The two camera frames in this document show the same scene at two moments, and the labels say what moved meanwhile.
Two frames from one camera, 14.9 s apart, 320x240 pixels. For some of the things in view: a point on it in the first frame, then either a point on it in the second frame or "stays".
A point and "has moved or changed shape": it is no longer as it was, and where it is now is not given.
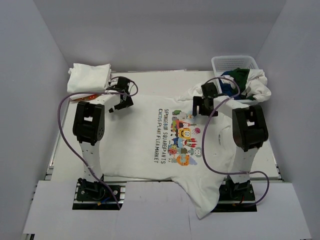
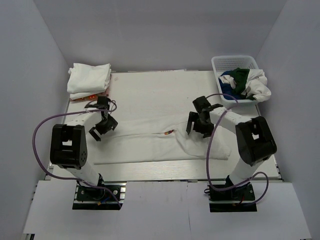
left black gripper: x=127 y=103 -> x=111 y=123
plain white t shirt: x=256 y=87 stays
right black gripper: x=198 y=101 -> x=193 y=117
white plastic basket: x=222 y=64 stays
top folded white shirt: x=87 y=78 stays
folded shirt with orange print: x=83 y=97 stays
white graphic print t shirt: x=157 y=137 has moved or changed shape
